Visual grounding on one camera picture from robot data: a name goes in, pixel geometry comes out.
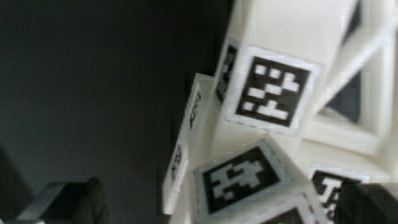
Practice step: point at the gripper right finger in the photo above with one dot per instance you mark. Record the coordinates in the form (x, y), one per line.
(368, 204)

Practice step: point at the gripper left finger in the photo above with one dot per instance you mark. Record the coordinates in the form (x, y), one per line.
(67, 204)

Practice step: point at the white tagged cube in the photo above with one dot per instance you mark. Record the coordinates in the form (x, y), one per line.
(252, 189)

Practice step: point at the white chair leg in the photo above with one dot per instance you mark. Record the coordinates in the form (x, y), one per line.
(186, 137)

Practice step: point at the white chair back frame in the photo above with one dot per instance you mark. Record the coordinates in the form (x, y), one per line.
(304, 82)

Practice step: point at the white chair seat part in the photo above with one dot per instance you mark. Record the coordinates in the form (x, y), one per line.
(337, 186)

